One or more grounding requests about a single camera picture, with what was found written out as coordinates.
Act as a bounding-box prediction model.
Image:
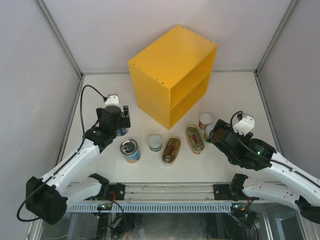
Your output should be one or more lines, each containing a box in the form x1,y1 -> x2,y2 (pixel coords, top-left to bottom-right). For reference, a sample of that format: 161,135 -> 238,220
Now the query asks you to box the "dark blue soup can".
117,127 -> 129,136

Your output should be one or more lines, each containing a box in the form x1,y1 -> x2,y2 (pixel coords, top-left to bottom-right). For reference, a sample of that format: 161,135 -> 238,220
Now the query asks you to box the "light blue Progresso soup can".
119,138 -> 141,163

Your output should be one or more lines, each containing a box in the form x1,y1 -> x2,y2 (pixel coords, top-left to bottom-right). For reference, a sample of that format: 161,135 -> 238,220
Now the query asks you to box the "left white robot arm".
25,105 -> 131,225

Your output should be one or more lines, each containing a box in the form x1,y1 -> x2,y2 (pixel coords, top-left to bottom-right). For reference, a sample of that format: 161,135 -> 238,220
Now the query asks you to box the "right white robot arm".
206,112 -> 320,224

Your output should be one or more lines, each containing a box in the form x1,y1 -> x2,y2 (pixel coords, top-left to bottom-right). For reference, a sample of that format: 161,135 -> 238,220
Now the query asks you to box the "near small can white lid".
203,123 -> 215,143

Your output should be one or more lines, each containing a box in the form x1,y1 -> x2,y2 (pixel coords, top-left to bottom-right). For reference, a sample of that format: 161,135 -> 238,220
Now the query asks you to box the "far small can white lid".
198,112 -> 213,130

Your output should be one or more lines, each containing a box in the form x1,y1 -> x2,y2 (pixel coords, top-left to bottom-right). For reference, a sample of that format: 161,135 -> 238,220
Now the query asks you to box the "right gold oval fish tin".
185,125 -> 205,155

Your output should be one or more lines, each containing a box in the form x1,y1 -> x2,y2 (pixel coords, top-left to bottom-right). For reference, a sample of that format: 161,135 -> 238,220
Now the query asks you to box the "gold oval fish tin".
161,136 -> 181,166
185,125 -> 205,155

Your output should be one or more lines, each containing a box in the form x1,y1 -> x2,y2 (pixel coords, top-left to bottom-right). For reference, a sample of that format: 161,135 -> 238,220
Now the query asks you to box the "small green can white lid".
148,134 -> 163,152

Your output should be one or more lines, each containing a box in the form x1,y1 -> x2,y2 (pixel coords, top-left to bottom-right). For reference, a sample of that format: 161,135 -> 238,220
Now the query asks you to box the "left gold oval fish tin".
161,136 -> 181,166

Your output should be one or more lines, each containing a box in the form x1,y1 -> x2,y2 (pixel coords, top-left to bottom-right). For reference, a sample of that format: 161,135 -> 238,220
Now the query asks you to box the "yellow two-shelf cabinet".
128,25 -> 218,130

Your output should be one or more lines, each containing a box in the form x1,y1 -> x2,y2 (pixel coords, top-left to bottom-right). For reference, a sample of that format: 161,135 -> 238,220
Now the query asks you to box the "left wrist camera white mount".
103,93 -> 120,107

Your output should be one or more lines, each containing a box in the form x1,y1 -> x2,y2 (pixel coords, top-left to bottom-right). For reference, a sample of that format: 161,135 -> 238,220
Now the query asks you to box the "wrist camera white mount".
103,93 -> 120,107
232,113 -> 255,136

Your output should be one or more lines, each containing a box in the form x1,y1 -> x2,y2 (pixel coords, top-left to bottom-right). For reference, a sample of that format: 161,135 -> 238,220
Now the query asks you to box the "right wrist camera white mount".
232,113 -> 255,136

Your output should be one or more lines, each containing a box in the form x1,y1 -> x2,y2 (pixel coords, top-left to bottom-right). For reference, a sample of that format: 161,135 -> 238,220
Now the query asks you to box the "right black camera cable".
229,110 -> 253,151

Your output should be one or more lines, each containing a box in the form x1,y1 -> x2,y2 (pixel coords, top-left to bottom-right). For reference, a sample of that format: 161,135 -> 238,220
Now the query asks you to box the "aluminium front rail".
67,181 -> 291,201

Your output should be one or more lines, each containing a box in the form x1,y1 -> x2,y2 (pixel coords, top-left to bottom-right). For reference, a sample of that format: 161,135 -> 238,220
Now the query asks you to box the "grey slotted cable duct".
67,201 -> 245,214

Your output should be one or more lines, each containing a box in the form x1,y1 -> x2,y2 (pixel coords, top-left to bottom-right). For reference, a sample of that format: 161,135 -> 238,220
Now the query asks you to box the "left aluminium corner post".
34,0 -> 83,79

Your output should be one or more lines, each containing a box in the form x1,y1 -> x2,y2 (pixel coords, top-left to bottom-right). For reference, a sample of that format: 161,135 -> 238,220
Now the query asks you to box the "aluminium corner post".
255,0 -> 300,75
34,0 -> 83,79

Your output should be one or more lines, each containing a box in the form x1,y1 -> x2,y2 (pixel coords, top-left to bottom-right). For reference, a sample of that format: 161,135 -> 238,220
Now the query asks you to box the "right aluminium corner post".
255,0 -> 300,75

